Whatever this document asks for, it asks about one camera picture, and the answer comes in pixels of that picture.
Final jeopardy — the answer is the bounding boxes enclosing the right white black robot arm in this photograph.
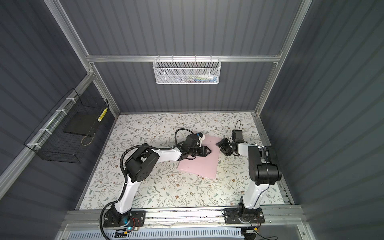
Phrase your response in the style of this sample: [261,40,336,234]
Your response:
[216,130,282,225]

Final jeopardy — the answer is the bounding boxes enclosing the floral table mat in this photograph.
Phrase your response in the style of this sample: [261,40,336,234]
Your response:
[79,113,261,210]

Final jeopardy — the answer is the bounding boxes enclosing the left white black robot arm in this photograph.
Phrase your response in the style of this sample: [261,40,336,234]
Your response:
[99,128,212,240]

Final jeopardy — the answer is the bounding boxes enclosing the black wire wall basket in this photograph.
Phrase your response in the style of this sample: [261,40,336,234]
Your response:
[24,90,109,164]

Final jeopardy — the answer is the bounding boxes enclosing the white mesh wall basket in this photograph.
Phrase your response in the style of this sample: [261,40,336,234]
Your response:
[153,59,222,85]

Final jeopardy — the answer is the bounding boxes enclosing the white vented cable duct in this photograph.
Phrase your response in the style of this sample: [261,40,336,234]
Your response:
[67,227,245,240]

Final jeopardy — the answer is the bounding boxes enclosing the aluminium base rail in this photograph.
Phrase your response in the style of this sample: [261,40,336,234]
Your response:
[60,205,307,231]

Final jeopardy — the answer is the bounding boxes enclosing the black foam pad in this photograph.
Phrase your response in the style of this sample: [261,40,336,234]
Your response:
[63,112,101,137]

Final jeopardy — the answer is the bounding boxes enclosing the pink folder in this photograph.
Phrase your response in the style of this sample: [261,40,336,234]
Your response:
[178,136,221,180]

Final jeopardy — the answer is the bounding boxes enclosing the pens in white basket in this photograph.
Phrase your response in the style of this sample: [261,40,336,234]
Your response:
[178,74,219,84]

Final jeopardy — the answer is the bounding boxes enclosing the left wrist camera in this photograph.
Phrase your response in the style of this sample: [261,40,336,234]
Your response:
[196,133,205,144]

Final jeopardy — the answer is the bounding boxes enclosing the yellow marker pen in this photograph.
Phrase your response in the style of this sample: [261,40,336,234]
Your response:
[97,108,108,122]

